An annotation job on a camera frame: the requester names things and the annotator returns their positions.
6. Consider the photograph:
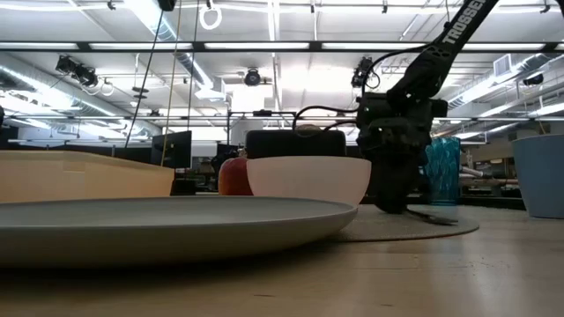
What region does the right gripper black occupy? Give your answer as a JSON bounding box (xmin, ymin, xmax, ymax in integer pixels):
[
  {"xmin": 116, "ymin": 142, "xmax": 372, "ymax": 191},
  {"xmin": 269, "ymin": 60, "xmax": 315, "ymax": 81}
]
[{"xmin": 355, "ymin": 91, "xmax": 449, "ymax": 213}]

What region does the pink translucent bowl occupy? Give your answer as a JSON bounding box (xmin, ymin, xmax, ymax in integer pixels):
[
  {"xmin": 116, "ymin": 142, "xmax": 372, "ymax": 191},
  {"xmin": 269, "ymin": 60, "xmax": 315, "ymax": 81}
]
[{"xmin": 246, "ymin": 156, "xmax": 373, "ymax": 206}]

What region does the toasted bagel half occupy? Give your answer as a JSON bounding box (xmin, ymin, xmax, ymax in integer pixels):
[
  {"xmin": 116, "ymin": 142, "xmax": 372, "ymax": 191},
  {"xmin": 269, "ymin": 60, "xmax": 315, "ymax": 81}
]
[{"xmin": 293, "ymin": 124, "xmax": 323, "ymax": 136}]

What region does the light blue cup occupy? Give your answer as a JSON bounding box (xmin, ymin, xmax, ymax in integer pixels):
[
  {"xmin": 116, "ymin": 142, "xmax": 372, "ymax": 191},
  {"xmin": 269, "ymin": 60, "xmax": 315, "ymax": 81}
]
[{"xmin": 512, "ymin": 134, "xmax": 564, "ymax": 220}]

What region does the red apple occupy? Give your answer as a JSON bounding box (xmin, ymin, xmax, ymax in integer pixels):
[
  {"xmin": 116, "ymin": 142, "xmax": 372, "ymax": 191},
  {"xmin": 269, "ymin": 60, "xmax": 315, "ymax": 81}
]
[{"xmin": 218, "ymin": 157, "xmax": 255, "ymax": 196}]

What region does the grey-blue round plate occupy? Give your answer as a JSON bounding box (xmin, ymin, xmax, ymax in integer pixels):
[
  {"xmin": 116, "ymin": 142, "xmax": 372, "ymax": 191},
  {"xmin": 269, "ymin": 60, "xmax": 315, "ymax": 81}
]
[{"xmin": 0, "ymin": 195, "xmax": 358, "ymax": 268}]

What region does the round grey placemat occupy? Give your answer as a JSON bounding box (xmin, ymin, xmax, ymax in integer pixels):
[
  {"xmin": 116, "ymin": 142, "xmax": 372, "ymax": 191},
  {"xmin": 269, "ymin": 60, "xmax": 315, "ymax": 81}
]
[{"xmin": 328, "ymin": 203, "xmax": 480, "ymax": 243}]

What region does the teal glass tumbler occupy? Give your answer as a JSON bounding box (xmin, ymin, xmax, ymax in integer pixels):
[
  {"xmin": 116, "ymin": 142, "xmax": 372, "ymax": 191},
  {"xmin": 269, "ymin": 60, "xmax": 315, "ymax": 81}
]
[{"xmin": 425, "ymin": 136, "xmax": 462, "ymax": 206}]

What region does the black two-slot toaster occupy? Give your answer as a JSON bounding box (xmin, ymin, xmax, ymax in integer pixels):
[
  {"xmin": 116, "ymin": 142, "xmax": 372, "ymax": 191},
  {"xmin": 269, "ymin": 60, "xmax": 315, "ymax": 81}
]
[{"xmin": 245, "ymin": 129, "xmax": 348, "ymax": 159}]

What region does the round black ceiling fixture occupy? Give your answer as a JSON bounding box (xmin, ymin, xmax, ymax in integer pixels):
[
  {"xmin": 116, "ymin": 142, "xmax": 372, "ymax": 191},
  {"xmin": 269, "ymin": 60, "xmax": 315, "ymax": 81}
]
[{"xmin": 243, "ymin": 68, "xmax": 263, "ymax": 87}]

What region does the black computer monitor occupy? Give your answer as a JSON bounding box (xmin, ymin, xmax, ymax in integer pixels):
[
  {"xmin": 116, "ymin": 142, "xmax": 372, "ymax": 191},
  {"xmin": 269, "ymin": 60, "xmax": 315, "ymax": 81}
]
[{"xmin": 151, "ymin": 130, "xmax": 193, "ymax": 169}]

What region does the orange translucent cutting board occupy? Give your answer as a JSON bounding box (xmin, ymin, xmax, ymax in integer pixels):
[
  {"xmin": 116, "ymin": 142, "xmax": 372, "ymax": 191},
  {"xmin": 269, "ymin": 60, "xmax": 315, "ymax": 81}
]
[{"xmin": 0, "ymin": 151, "xmax": 175, "ymax": 203}]

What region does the black ceiling spotlight cluster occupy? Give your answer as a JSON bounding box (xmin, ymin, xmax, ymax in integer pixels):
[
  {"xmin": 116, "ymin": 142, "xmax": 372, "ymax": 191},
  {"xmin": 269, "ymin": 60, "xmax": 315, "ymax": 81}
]
[{"xmin": 55, "ymin": 55, "xmax": 99, "ymax": 88}]

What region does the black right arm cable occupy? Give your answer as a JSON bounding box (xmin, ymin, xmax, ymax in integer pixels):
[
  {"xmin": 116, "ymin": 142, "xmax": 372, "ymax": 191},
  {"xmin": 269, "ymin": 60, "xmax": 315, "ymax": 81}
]
[{"xmin": 293, "ymin": 104, "xmax": 375, "ymax": 133}]

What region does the black overhead frame bar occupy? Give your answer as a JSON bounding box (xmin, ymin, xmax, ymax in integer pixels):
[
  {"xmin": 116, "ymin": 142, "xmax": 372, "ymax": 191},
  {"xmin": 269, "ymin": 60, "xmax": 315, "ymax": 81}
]
[{"xmin": 0, "ymin": 41, "xmax": 564, "ymax": 54}]

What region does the white hanging ring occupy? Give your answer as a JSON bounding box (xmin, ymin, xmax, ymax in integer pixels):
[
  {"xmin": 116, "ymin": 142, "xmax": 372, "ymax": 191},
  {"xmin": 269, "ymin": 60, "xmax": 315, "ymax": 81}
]
[{"xmin": 198, "ymin": 3, "xmax": 223, "ymax": 31}]

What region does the hanging black cable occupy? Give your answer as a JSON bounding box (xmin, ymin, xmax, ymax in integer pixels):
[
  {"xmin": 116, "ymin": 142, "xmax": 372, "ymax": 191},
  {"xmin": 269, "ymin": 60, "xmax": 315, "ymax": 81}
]
[{"xmin": 124, "ymin": 8, "xmax": 165, "ymax": 150}]

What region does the silver ceiling duct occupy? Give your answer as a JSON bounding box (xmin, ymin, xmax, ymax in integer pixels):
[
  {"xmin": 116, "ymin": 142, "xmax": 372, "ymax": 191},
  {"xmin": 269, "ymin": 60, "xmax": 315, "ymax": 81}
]
[{"xmin": 122, "ymin": 0, "xmax": 217, "ymax": 89}]

